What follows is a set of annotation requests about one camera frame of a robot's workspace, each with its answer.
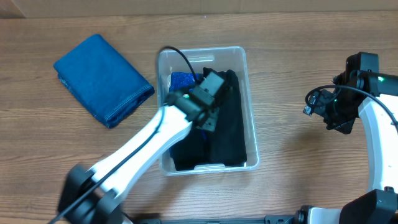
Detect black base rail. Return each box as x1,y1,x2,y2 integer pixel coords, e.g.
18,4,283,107
130,215,294,224

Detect clear plastic storage bin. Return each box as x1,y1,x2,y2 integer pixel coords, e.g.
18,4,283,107
157,46,260,176

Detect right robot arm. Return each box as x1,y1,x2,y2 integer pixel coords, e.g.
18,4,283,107
290,52,397,223

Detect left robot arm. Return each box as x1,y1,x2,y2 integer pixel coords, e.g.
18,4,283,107
51,72,232,223

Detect brown cardboard backdrop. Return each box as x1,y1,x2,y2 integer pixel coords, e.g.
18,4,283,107
1,0,397,19

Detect blue denim cloth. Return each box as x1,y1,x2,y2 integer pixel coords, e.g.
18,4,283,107
53,34,155,128

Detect sparkly blue garment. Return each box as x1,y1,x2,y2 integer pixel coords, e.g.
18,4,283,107
169,72,203,91

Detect black garment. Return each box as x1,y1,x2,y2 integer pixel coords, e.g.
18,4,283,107
205,70,247,166
170,128,210,171

